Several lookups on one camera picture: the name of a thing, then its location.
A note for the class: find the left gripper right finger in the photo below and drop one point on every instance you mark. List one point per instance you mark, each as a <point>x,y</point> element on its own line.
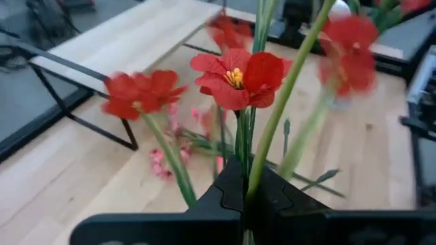
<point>306,228</point>

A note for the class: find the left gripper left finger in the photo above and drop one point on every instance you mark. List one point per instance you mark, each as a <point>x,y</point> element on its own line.
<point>170,228</point>

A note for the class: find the pink flower spray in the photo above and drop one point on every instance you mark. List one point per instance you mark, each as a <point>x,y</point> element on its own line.
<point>160,166</point>

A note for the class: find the sparse red flower spray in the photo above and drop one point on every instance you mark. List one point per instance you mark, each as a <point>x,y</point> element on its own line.
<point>235,85</point>

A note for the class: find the white artificial tulip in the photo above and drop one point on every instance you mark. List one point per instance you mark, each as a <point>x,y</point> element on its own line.
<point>337,7</point>

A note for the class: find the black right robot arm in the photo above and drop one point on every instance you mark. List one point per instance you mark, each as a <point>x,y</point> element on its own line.
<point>299,20</point>

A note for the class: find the wooden shelf black metal frame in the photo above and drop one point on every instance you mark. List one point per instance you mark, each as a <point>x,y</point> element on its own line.
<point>129,37</point>

